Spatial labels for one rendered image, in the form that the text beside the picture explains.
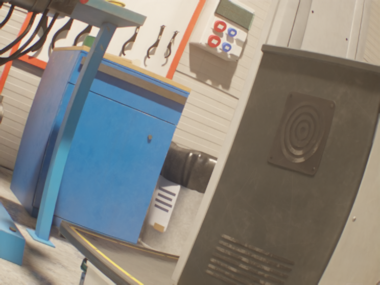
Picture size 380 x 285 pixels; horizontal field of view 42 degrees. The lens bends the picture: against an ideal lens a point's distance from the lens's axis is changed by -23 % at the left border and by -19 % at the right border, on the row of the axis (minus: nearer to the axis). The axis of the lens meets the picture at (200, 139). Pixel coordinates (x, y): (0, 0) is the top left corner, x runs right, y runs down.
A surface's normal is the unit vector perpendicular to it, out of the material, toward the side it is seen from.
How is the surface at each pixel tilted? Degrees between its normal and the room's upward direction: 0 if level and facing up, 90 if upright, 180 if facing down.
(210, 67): 90
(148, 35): 90
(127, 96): 90
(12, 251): 90
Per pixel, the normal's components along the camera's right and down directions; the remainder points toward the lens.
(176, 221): -0.20, -0.06
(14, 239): 0.56, 0.17
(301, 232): -0.75, -0.30
